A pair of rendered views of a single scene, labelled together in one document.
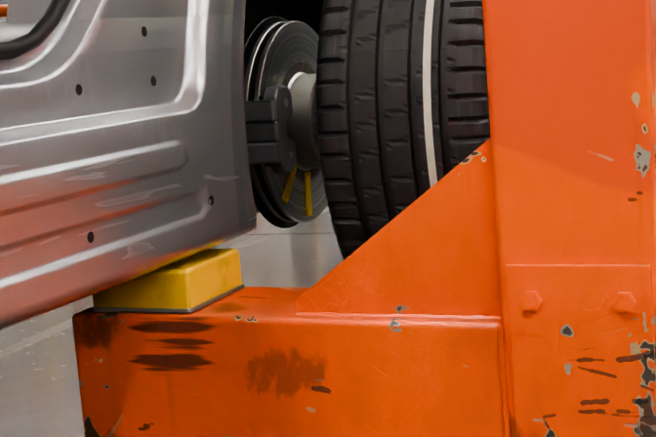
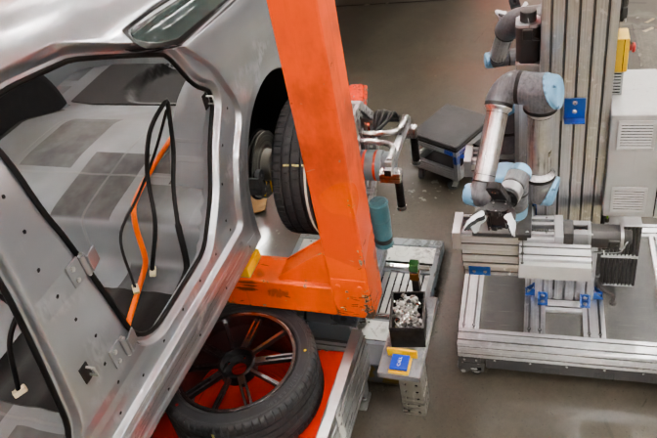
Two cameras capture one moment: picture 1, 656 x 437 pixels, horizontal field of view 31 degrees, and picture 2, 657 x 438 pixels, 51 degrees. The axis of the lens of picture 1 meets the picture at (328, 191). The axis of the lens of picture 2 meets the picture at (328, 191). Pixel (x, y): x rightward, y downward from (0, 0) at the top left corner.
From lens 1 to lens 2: 1.87 m
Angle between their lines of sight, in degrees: 29
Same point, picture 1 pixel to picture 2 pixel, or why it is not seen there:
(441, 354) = (317, 292)
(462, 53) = not seen: hidden behind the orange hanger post
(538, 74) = (333, 243)
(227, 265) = (256, 256)
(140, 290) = not seen: hidden behind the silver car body
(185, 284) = (247, 272)
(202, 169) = (246, 241)
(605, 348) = (356, 295)
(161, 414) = (245, 298)
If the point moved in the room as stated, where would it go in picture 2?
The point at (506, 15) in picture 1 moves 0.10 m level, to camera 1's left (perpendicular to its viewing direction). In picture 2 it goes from (324, 232) to (297, 237)
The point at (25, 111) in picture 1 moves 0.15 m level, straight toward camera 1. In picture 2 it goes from (207, 273) to (216, 298)
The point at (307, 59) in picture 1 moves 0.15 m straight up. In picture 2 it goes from (264, 143) to (257, 115)
